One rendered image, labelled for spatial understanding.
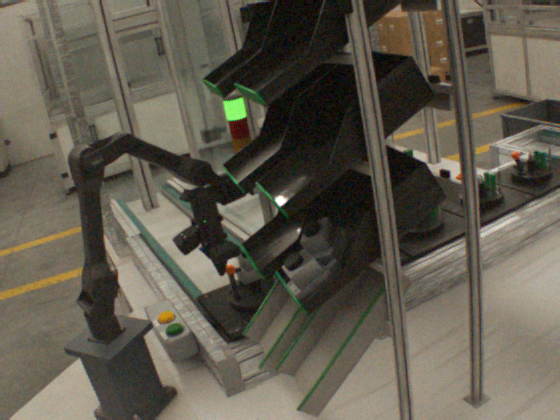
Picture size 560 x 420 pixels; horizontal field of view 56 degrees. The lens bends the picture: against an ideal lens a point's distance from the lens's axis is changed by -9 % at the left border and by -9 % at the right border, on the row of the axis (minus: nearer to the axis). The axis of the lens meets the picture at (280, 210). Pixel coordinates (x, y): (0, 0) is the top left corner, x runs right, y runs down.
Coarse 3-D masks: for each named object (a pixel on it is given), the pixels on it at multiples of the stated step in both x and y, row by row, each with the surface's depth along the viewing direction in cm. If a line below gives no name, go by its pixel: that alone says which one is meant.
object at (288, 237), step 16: (304, 208) 110; (320, 208) 98; (272, 224) 110; (288, 224) 109; (304, 224) 98; (256, 240) 110; (272, 240) 108; (288, 240) 104; (256, 256) 107; (272, 256) 103; (288, 256) 99; (272, 272) 99
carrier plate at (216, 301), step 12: (276, 276) 146; (216, 288) 146; (228, 288) 145; (204, 300) 142; (216, 300) 140; (228, 300) 139; (216, 312) 135; (228, 312) 134; (240, 312) 133; (228, 324) 129; (228, 336) 126; (240, 336) 124
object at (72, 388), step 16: (144, 336) 151; (80, 368) 141; (160, 368) 136; (64, 384) 135; (80, 384) 135; (176, 384) 129; (32, 400) 131; (48, 400) 130; (64, 400) 129; (80, 400) 128; (96, 400) 127; (176, 400) 123; (16, 416) 125; (32, 416) 125; (48, 416) 124; (64, 416) 123; (80, 416) 122; (160, 416) 119; (176, 416) 118; (192, 416) 117
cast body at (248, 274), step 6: (240, 258) 134; (246, 258) 132; (240, 264) 135; (246, 264) 132; (246, 270) 133; (252, 270) 133; (240, 276) 134; (246, 276) 133; (252, 276) 134; (258, 276) 134; (246, 282) 133
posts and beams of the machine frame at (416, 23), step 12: (408, 12) 212; (420, 12) 211; (420, 24) 212; (420, 36) 213; (420, 48) 215; (420, 60) 217; (432, 108) 225; (432, 120) 228; (432, 132) 228; (432, 144) 229; (432, 156) 231
